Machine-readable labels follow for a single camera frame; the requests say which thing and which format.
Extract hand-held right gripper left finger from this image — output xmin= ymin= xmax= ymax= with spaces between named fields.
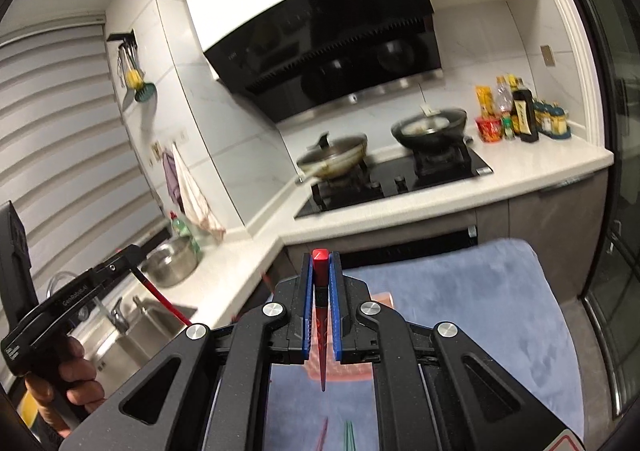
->
xmin=62 ymin=251 xmax=317 ymax=451

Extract green dish soap bottle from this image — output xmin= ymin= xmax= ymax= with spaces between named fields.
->
xmin=169 ymin=211 xmax=203 ymax=254

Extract black range hood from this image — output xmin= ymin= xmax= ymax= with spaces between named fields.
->
xmin=202 ymin=0 xmax=445 ymax=124

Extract person's left hand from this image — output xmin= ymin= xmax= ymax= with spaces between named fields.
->
xmin=25 ymin=335 xmax=108 ymax=438

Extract dark soy sauce bottle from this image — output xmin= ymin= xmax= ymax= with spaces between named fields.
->
xmin=511 ymin=78 xmax=540 ymax=143

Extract purple chopstick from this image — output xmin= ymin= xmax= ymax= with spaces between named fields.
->
xmin=311 ymin=416 xmax=330 ymax=451

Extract white kitchen countertop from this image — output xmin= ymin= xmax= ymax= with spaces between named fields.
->
xmin=0 ymin=131 xmax=615 ymax=397

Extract rack of spice jars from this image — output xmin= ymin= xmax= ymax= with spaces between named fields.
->
xmin=532 ymin=100 xmax=572 ymax=138

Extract blue fleece blanket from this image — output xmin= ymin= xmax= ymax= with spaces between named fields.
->
xmin=265 ymin=238 xmax=586 ymax=451

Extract clear plastic bottle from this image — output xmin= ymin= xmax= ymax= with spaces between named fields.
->
xmin=495 ymin=76 xmax=513 ymax=119

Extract black-framed glass door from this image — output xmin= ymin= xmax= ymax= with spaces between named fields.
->
xmin=545 ymin=0 xmax=640 ymax=422

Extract chrome faucet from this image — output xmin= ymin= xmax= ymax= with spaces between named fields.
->
xmin=47 ymin=271 xmax=131 ymax=332

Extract purple hanging cloth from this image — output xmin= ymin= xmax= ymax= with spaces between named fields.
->
xmin=162 ymin=151 xmax=182 ymax=212

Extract steel wok with lid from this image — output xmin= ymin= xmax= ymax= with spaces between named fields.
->
xmin=295 ymin=131 xmax=370 ymax=184

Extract white hanging towel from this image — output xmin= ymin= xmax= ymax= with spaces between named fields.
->
xmin=172 ymin=143 xmax=227 ymax=242

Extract steel kitchen sink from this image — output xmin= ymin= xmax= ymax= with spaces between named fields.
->
xmin=65 ymin=293 xmax=198 ymax=412

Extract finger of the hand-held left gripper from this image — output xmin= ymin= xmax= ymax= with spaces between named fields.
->
xmin=90 ymin=244 xmax=150 ymax=284

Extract black gas stove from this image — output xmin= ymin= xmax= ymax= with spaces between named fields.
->
xmin=294 ymin=146 xmax=495 ymax=220

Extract white window blinds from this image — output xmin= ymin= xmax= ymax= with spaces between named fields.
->
xmin=0 ymin=18 xmax=173 ymax=292

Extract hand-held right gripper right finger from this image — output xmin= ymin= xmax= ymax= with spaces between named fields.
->
xmin=329 ymin=251 xmax=576 ymax=451

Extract red seasoning tub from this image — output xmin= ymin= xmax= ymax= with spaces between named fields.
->
xmin=475 ymin=116 xmax=503 ymax=142

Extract steel basin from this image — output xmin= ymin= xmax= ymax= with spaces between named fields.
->
xmin=140 ymin=236 xmax=200 ymax=288

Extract red chopstick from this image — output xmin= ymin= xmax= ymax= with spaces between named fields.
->
xmin=134 ymin=267 xmax=196 ymax=329
xmin=311 ymin=248 xmax=332 ymax=393

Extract yellow seasoning packet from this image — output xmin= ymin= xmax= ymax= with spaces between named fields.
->
xmin=475 ymin=85 xmax=496 ymax=122

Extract pink perforated utensil holder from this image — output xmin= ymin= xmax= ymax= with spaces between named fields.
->
xmin=304 ymin=291 xmax=396 ymax=384

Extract black wok with lid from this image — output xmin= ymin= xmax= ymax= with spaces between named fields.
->
xmin=390 ymin=106 xmax=473 ymax=152

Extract black wall utensil rack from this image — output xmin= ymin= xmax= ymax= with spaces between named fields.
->
xmin=106 ymin=29 xmax=139 ymax=52

